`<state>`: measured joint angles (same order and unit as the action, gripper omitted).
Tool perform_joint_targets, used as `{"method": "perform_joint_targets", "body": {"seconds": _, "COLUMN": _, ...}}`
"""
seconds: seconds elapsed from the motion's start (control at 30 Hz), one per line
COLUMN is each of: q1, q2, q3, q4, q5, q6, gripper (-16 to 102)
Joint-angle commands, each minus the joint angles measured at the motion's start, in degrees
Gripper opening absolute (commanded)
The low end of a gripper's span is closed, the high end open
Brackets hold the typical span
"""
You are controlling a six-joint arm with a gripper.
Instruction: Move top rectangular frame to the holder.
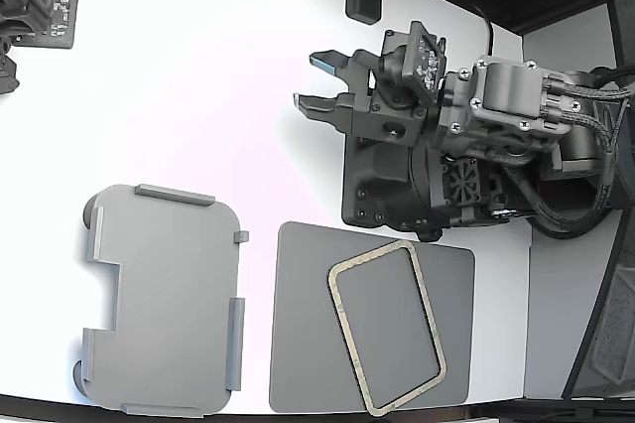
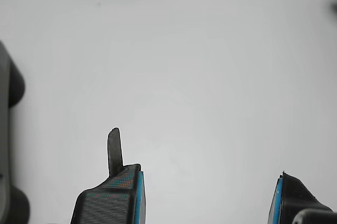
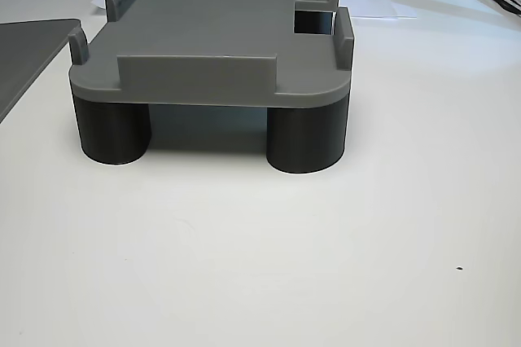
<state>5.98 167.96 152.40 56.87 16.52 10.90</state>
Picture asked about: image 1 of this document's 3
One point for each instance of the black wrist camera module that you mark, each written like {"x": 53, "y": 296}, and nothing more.
{"x": 421, "y": 58}

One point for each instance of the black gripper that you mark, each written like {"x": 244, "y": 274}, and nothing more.
{"x": 382, "y": 120}

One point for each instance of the grey holder with black legs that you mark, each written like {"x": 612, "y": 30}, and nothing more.
{"x": 168, "y": 294}

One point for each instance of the idle gripper camera board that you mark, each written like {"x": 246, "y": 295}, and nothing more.
{"x": 64, "y": 18}

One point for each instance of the black six-joint robot arm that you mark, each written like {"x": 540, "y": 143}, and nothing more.
{"x": 511, "y": 110}

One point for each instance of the dark grey mat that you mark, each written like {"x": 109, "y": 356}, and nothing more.
{"x": 302, "y": 319}

